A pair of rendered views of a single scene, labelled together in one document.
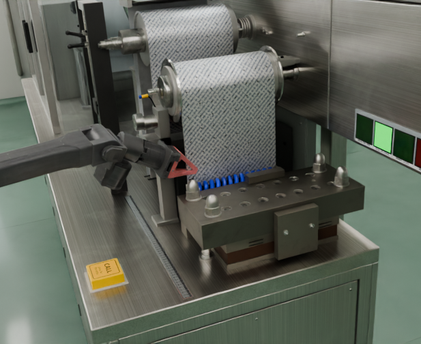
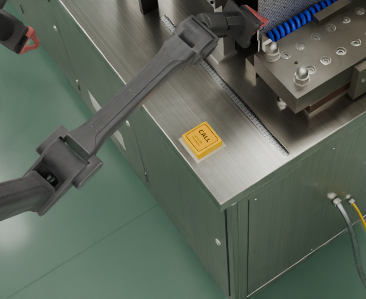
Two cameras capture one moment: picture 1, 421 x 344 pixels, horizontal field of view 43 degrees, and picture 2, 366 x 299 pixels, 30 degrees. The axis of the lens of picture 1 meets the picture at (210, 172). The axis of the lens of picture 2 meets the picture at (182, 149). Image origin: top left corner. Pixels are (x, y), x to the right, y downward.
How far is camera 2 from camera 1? 0.83 m
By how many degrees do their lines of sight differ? 36
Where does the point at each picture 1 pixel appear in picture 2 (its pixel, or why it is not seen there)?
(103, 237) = (170, 86)
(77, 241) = not seen: hidden behind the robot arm
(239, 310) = (323, 149)
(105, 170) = not seen: hidden behind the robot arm
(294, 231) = not seen: outside the picture
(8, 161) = (135, 98)
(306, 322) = not seen: outside the picture
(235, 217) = (324, 82)
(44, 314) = (18, 77)
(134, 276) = (227, 137)
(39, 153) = (155, 80)
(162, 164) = (242, 32)
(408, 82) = not seen: outside the picture
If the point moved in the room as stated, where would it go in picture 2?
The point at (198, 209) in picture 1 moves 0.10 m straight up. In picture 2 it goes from (283, 73) to (286, 45)
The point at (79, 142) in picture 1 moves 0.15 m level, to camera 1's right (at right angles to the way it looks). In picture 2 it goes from (183, 53) to (254, 35)
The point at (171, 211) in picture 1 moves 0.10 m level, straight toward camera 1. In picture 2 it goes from (230, 47) to (244, 76)
